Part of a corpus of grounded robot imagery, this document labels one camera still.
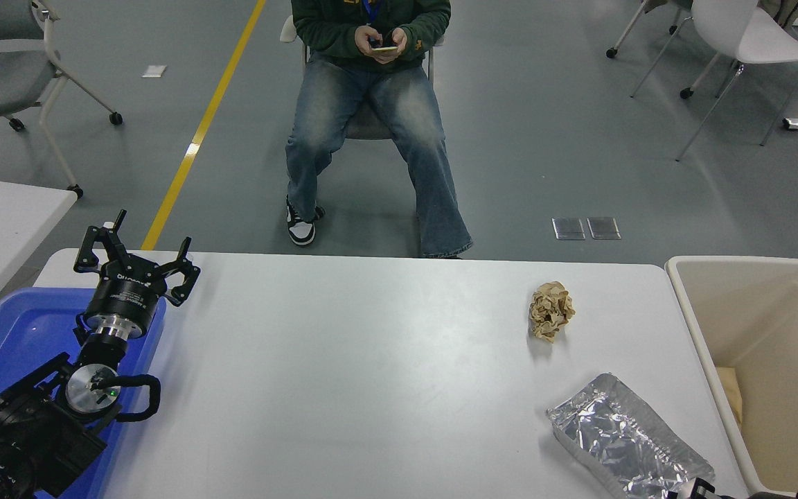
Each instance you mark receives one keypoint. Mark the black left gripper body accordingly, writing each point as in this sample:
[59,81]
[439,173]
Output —
[125,294]

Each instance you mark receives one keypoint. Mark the silver foil tray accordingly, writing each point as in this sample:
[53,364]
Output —
[621,436]

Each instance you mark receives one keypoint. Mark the tan paper ball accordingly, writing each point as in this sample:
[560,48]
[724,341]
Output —
[550,310]

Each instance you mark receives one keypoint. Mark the smartphone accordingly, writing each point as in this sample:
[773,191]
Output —
[385,49]

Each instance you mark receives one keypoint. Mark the person's right hand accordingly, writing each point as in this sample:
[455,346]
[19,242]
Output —
[366,43]

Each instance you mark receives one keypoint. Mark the person's left hand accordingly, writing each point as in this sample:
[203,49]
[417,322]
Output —
[401,53]

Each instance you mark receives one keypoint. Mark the tan cardboard piece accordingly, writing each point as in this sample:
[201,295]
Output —
[730,395]

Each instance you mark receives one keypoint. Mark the large pale plastic bin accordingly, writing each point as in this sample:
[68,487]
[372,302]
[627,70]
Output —
[787,430]

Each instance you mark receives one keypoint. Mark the blue plastic tray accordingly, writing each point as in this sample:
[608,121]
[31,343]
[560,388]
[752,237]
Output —
[18,333]

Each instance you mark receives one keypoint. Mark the person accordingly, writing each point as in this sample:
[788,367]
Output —
[343,125]

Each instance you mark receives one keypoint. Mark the silver floor plate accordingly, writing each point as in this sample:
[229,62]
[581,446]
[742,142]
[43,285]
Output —
[569,228]
[603,227]

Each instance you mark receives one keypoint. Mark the white-legged caster chair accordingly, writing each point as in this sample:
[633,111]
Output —
[685,92]

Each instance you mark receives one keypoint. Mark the white chair with metal legs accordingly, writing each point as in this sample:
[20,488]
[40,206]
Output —
[752,38]

